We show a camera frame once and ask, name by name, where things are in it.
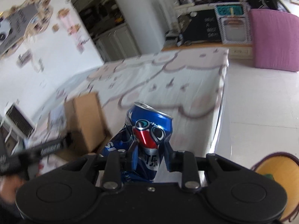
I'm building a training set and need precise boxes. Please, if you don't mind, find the white space heater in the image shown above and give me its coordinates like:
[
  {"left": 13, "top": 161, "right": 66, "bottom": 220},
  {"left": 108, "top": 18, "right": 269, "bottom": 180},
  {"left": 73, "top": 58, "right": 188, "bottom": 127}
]
[{"left": 4, "top": 103, "right": 36, "bottom": 139}]

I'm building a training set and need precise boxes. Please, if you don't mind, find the pink cushion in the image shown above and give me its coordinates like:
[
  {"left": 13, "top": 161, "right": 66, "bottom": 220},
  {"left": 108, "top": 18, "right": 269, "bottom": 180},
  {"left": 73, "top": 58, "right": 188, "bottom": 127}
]
[{"left": 249, "top": 9, "right": 298, "bottom": 72}]

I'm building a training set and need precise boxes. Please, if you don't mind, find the grey kitchen cabinet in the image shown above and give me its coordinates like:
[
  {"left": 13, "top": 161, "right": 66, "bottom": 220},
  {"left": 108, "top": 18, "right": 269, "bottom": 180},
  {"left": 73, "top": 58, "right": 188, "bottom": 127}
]
[{"left": 95, "top": 23, "right": 140, "bottom": 62}]

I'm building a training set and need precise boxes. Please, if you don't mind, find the brown cardboard box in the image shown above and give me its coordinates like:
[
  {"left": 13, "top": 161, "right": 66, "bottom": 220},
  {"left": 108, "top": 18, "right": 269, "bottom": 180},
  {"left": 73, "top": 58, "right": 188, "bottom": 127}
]
[{"left": 64, "top": 92, "right": 112, "bottom": 155}]

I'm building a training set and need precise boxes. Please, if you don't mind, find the cartoon patterned tablecloth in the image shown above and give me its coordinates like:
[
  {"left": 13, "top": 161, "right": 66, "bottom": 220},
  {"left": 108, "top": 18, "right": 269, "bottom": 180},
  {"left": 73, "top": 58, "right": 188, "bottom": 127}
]
[{"left": 25, "top": 47, "right": 229, "bottom": 156}]

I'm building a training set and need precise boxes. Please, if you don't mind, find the person's hand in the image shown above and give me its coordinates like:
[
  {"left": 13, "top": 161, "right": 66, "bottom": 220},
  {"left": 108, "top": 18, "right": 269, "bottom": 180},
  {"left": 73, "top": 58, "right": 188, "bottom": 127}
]
[{"left": 1, "top": 175, "right": 25, "bottom": 204}]

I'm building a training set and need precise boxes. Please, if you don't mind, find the blue Pepsi can upright-crushed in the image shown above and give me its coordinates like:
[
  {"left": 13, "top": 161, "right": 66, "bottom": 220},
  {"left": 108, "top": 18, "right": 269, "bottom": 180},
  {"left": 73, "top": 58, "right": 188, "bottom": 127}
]
[{"left": 101, "top": 102, "right": 173, "bottom": 183}]

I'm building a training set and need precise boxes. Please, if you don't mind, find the black chalkboard sign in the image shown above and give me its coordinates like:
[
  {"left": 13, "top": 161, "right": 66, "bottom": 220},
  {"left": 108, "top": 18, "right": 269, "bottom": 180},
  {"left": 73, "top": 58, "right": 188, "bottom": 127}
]
[{"left": 177, "top": 10, "right": 221, "bottom": 46}]

